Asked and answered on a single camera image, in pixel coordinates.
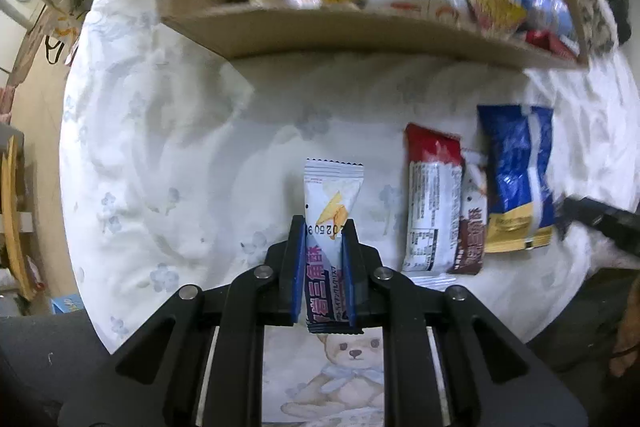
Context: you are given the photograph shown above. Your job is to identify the dark blue snack packet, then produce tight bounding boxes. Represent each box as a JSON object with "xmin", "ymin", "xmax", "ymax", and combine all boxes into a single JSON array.
[{"xmin": 476, "ymin": 104, "xmax": 556, "ymax": 254}]

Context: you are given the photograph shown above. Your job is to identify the brown snack bar packet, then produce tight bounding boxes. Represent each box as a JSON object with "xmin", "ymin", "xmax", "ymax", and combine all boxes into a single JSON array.
[{"xmin": 447, "ymin": 149, "xmax": 489, "ymax": 277}]

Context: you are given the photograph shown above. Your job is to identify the grey trousers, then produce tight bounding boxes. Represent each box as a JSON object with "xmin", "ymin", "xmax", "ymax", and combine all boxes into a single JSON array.
[{"xmin": 0, "ymin": 264, "xmax": 640, "ymax": 427}]

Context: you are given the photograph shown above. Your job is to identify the white red snack bar packet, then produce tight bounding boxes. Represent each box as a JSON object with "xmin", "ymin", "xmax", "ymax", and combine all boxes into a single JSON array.
[{"xmin": 401, "ymin": 123, "xmax": 465, "ymax": 279}]

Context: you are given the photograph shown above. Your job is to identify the white tote bag black handles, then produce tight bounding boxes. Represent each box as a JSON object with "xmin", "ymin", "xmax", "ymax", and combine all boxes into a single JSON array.
[{"xmin": 42, "ymin": 2, "xmax": 87, "ymax": 68}]

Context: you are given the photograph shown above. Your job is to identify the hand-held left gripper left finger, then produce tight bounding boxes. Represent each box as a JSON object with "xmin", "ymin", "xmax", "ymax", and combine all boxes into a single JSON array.
[{"xmin": 60, "ymin": 215, "xmax": 307, "ymax": 427}]

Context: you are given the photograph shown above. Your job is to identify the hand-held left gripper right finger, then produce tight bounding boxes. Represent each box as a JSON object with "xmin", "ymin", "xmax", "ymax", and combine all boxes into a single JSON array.
[{"xmin": 342, "ymin": 219, "xmax": 591, "ymax": 427}]

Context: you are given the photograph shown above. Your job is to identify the white purple snack packet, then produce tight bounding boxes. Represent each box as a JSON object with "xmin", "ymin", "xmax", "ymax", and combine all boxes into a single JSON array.
[{"xmin": 303, "ymin": 158, "xmax": 365, "ymax": 334}]

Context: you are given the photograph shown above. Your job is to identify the yellow wooden chair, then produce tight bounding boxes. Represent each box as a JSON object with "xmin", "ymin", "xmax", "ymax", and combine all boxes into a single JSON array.
[{"xmin": 0, "ymin": 126, "xmax": 39, "ymax": 304}]

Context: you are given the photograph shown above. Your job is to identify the blue carton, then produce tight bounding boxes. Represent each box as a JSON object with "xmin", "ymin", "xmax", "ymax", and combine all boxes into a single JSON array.
[{"xmin": 50, "ymin": 293, "xmax": 87, "ymax": 316}]

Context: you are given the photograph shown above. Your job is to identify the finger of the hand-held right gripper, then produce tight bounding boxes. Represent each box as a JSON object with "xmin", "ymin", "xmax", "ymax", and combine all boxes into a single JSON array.
[{"xmin": 562, "ymin": 197, "xmax": 640, "ymax": 258}]

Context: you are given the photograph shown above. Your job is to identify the blue cartoon snack bag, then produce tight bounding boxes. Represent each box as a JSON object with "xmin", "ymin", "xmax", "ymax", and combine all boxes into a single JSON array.
[{"xmin": 505, "ymin": 0, "xmax": 577, "ymax": 38}]

